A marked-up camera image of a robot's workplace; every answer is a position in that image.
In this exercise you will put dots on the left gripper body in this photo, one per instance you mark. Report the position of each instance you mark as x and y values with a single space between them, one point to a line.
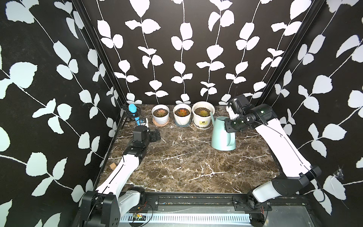
146 143

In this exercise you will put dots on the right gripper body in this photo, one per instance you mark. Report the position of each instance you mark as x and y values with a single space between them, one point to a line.
234 126

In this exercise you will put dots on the mint green watering can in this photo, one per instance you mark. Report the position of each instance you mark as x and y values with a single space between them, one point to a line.
221 139

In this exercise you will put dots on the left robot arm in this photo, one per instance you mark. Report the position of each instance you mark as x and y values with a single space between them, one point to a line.
104 206

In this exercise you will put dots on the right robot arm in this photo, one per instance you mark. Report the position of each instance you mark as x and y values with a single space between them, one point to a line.
297 172

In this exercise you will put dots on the pink-green succulent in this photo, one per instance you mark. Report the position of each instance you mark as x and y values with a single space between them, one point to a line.
160 113

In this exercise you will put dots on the red-orange succulent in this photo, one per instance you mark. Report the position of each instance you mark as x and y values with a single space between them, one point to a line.
182 112

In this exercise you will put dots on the yellow-green succulent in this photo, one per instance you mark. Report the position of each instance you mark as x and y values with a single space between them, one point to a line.
204 113

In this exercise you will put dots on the peach saucer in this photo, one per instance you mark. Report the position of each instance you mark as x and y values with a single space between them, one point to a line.
158 124

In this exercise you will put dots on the white ribbed round pot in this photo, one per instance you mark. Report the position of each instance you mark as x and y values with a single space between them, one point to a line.
162 119

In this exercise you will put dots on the black microphone tripod stand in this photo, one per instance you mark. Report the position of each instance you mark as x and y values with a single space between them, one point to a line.
125 108

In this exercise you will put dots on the blue-grey saucer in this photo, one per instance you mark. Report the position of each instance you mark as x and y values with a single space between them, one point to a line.
186 125

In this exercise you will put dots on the blue microphone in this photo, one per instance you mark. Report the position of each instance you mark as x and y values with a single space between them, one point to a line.
134 112

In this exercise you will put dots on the cream faceted pot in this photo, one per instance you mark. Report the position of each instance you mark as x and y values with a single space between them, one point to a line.
182 120

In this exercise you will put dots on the large white labelled pot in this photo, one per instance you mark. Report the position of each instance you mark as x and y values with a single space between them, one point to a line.
202 105

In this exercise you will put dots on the white saucer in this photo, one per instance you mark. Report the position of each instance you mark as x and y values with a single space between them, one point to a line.
203 125

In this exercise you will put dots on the small circuit board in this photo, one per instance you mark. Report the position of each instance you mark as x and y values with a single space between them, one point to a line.
137 217

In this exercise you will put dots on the white perforated strip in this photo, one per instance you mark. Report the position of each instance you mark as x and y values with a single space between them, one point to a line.
189 218

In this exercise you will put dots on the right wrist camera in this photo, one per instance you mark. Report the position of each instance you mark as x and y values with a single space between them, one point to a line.
238 106

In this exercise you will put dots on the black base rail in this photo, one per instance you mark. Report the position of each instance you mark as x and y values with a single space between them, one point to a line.
237 201

